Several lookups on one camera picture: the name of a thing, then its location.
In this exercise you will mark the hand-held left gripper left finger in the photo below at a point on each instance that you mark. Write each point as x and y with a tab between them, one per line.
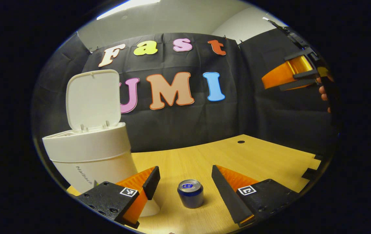
151	182

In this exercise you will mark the white desktop garbage bin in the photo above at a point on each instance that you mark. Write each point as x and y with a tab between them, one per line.
91	149

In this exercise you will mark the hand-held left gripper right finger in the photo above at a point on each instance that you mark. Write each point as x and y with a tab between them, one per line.
227	201

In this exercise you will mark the wooden desktop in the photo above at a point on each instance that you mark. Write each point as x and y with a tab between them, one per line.
221	159

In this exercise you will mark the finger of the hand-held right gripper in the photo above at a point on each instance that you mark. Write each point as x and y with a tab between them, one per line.
301	65
278	76

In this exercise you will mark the black backdrop cloth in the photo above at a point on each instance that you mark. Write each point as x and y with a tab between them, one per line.
185	126

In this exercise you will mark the blue silver pop can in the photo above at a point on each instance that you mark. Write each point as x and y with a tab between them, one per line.
190	195

